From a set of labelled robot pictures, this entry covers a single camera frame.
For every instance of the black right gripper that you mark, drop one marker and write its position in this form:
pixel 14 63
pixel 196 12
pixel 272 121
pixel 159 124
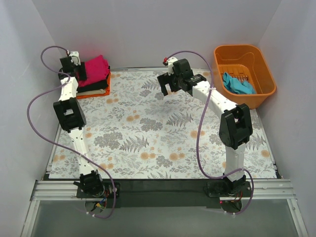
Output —
pixel 167 80

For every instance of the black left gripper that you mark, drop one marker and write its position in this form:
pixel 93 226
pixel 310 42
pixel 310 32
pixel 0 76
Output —
pixel 82 71

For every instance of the pink t shirt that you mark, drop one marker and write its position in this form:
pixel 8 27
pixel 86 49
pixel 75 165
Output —
pixel 98 61

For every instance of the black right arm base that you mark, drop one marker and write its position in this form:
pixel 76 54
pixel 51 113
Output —
pixel 232 197

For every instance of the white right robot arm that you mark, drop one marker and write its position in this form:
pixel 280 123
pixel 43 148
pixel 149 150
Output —
pixel 235 123

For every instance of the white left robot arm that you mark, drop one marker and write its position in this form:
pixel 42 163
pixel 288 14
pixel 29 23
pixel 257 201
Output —
pixel 73 121

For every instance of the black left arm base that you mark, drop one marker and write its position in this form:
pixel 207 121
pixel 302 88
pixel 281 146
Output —
pixel 92 186

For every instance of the folded black t shirt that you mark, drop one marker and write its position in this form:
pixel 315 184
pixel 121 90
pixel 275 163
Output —
pixel 94 80

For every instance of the folded beige t shirt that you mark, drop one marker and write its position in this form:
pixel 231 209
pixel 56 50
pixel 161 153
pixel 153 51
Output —
pixel 92 92

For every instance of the folded orange t shirt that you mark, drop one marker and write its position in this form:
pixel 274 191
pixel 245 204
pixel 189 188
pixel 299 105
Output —
pixel 98 95

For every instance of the floral patterned table mat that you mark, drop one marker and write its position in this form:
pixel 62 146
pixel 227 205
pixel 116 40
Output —
pixel 136 132

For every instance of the teal t shirt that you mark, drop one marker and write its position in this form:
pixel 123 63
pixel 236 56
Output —
pixel 233 85

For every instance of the orange plastic basket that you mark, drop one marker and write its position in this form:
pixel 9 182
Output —
pixel 246 63

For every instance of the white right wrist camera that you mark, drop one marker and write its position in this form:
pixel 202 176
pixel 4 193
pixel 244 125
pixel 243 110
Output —
pixel 168 62

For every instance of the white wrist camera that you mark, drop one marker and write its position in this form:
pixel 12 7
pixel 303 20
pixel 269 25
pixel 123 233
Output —
pixel 168 62
pixel 74 55

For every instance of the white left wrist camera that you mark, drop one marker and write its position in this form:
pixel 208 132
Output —
pixel 74 55

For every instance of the aluminium frame rail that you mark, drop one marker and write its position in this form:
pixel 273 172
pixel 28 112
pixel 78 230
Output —
pixel 165 208

